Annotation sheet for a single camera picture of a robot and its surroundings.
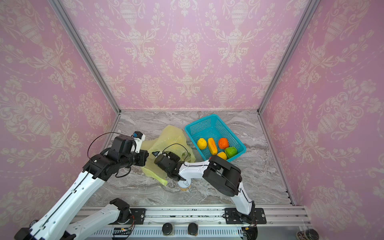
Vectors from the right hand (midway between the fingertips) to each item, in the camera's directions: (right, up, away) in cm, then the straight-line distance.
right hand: (169, 154), depth 91 cm
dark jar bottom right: (+62, -27, -29) cm, 74 cm away
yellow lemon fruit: (+20, +6, +4) cm, 21 cm away
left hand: (-7, +3, -18) cm, 20 cm away
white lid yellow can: (+10, -14, -11) cm, 21 cm away
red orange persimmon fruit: (+34, +7, +4) cm, 34 cm away
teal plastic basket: (+28, +16, +19) cm, 38 cm away
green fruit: (+37, +2, +1) cm, 37 cm away
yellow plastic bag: (+3, +10, -7) cm, 13 cm away
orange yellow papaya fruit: (+27, +5, +4) cm, 27 cm away
